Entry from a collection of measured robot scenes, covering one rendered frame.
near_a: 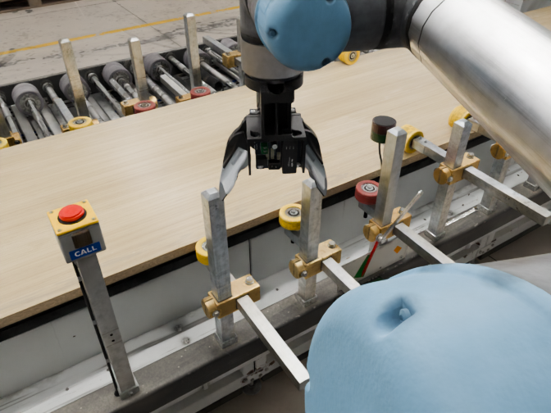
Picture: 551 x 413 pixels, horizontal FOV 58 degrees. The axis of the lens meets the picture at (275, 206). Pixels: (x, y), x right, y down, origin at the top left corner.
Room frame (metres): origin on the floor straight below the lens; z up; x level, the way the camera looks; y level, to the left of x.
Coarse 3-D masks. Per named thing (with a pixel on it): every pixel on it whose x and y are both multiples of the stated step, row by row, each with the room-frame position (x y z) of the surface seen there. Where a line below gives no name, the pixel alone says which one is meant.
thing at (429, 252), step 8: (368, 208) 1.15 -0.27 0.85; (400, 224) 1.07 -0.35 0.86; (400, 232) 1.04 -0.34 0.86; (408, 232) 1.03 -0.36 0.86; (408, 240) 1.01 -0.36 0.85; (416, 240) 1.00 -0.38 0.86; (424, 240) 1.00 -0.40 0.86; (416, 248) 0.99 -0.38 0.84; (424, 248) 0.97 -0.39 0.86; (432, 248) 0.97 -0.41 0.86; (424, 256) 0.96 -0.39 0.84; (432, 256) 0.94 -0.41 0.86; (440, 256) 0.94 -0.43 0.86; (432, 264) 0.94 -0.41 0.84
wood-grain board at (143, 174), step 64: (384, 64) 2.11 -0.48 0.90; (128, 128) 1.54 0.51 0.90; (192, 128) 1.54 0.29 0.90; (320, 128) 1.54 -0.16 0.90; (448, 128) 1.54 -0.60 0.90; (0, 192) 1.16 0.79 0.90; (64, 192) 1.16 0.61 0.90; (128, 192) 1.16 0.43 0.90; (192, 192) 1.16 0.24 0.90; (256, 192) 1.16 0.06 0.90; (0, 256) 0.89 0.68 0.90; (128, 256) 0.89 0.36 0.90; (0, 320) 0.70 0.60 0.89
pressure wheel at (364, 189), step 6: (366, 180) 1.21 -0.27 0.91; (360, 186) 1.18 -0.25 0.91; (366, 186) 1.19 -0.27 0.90; (372, 186) 1.19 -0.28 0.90; (378, 186) 1.18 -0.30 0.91; (360, 192) 1.16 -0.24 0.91; (366, 192) 1.16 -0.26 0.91; (372, 192) 1.16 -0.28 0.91; (360, 198) 1.15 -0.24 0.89; (366, 198) 1.14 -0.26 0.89; (372, 198) 1.14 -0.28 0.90; (366, 204) 1.14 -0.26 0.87; (372, 204) 1.14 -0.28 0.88; (366, 216) 1.17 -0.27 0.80
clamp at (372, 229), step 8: (392, 216) 1.09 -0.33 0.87; (408, 216) 1.09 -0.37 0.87; (368, 224) 1.06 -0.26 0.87; (376, 224) 1.06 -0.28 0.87; (408, 224) 1.09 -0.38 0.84; (368, 232) 1.05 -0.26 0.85; (376, 232) 1.03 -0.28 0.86; (384, 232) 1.04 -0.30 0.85; (392, 232) 1.06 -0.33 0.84; (368, 240) 1.04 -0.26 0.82
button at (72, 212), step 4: (72, 204) 0.68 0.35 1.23; (64, 208) 0.67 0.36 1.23; (68, 208) 0.67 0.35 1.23; (72, 208) 0.67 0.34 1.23; (76, 208) 0.67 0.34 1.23; (80, 208) 0.67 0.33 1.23; (60, 212) 0.65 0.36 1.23; (64, 212) 0.65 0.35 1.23; (68, 212) 0.65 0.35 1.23; (72, 212) 0.65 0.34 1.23; (76, 212) 0.65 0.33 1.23; (80, 212) 0.66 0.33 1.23; (60, 216) 0.65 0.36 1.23; (64, 216) 0.64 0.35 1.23; (68, 216) 0.64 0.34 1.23; (72, 216) 0.64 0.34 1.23; (76, 216) 0.65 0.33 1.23; (80, 216) 0.65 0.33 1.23; (64, 220) 0.64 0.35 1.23; (68, 220) 0.64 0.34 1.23; (72, 220) 0.64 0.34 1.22
